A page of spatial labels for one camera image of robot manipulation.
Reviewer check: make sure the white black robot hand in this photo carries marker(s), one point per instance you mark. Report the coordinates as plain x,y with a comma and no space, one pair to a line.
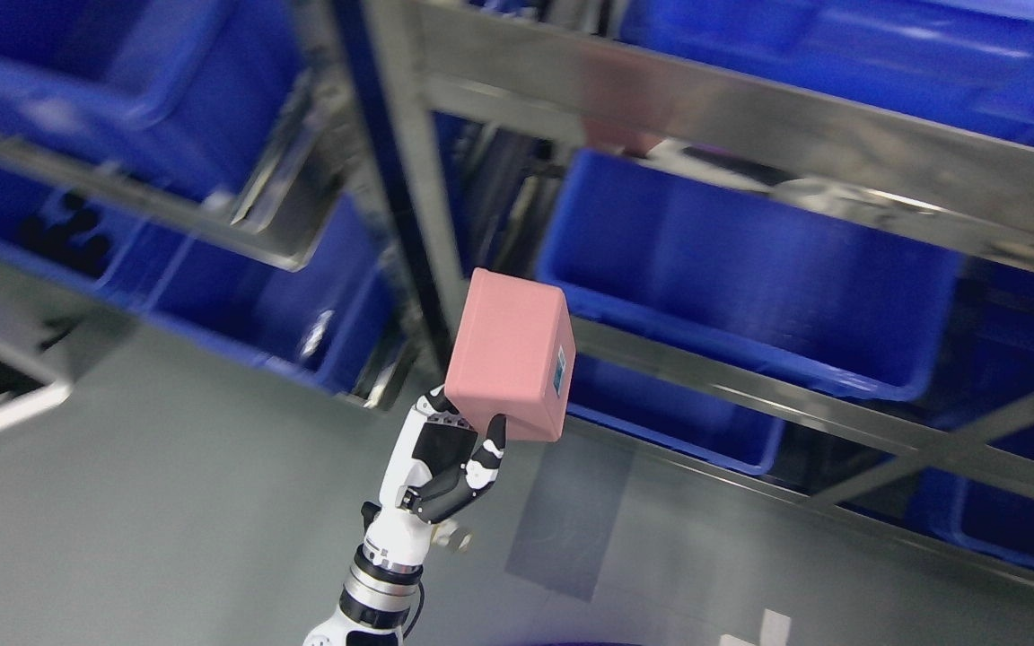
435,470

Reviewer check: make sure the pink plastic storage box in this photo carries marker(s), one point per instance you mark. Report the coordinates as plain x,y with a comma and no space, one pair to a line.
514,355

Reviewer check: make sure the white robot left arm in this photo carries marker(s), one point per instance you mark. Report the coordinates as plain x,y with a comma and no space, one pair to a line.
378,606

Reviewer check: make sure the blue shelf bin lower left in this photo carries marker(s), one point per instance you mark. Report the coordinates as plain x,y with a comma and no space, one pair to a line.
321,326

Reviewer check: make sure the blue shelf bin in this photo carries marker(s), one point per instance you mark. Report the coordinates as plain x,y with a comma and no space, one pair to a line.
182,94
675,417
822,303
321,326
967,64

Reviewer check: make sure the blue shelf bin lower centre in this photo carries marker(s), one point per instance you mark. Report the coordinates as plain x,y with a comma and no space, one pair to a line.
675,417

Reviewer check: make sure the stainless steel shelf rack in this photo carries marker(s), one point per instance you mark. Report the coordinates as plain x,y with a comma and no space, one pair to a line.
453,124

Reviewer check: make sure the blue shelf bin upper left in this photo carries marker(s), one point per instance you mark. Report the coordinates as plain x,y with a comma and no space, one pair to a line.
182,94

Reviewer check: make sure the blue shelf bin top right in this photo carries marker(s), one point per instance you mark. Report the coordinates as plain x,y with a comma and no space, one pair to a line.
967,64

